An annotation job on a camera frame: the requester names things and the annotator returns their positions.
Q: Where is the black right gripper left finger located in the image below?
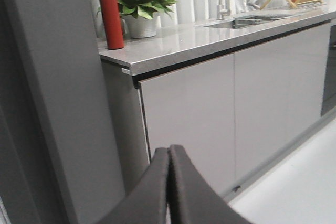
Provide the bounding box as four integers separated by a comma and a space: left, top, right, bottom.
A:
99, 148, 170, 223

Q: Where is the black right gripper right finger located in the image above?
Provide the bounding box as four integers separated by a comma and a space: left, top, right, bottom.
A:
168, 145, 249, 223

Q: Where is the dark grey fridge door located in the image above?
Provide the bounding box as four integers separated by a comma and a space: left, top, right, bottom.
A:
4, 0, 124, 223

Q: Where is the light grey cabinet door left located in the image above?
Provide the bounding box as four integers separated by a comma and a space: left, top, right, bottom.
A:
140, 55, 235, 194

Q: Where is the light grey cabinet door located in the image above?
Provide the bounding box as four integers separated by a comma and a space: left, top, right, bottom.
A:
140, 55, 235, 194
235, 23, 331, 180

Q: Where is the light grey cabinet door right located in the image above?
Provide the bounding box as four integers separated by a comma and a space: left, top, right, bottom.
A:
235, 23, 331, 180

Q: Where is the grey cabinet side panel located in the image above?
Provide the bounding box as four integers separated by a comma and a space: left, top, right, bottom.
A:
102, 61, 151, 193

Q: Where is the grey kitchen countertop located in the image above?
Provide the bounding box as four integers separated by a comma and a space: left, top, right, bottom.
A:
98, 0, 335, 76

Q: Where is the dark built-in appliance front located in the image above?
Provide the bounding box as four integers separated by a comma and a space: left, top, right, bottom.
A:
321, 25, 335, 116

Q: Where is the white plant pot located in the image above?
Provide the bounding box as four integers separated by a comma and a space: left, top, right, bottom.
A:
123, 13, 159, 38

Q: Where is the red thermos bottle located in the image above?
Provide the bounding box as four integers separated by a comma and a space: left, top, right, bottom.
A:
99, 0, 124, 50

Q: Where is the stainless steel sink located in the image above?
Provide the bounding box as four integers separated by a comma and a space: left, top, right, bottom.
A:
203, 14, 295, 29

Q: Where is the steel sink faucet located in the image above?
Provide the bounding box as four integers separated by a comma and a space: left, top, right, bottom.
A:
217, 4, 230, 20

